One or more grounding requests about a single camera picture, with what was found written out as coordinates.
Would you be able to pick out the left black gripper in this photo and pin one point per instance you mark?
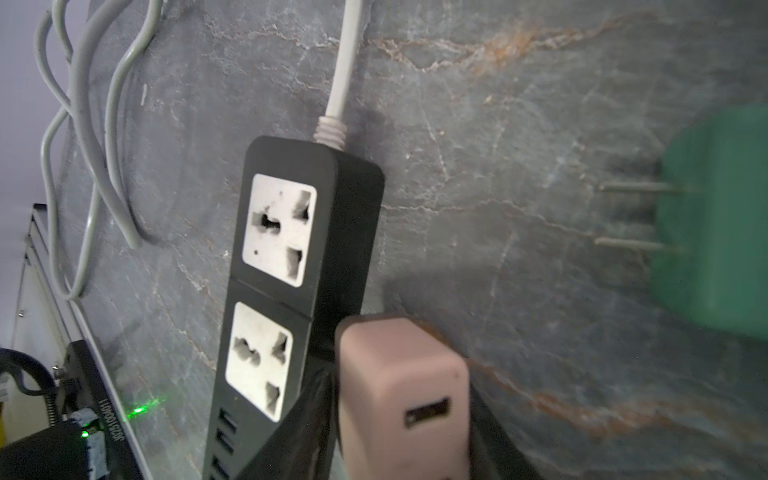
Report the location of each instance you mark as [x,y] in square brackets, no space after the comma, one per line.
[86,436]

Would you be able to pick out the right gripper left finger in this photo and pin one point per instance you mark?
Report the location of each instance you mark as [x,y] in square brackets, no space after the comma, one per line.
[302,446]

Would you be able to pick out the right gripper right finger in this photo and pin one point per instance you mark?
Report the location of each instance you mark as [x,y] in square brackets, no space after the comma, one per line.
[493,455]

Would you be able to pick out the pink USB charger plug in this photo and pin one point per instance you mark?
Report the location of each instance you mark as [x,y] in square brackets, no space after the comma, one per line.
[403,401]

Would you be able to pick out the black power strip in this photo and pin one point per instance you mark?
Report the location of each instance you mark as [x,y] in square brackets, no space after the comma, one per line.
[304,234]

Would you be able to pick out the green USB charger plug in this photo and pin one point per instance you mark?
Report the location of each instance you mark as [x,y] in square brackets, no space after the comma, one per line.
[709,257]

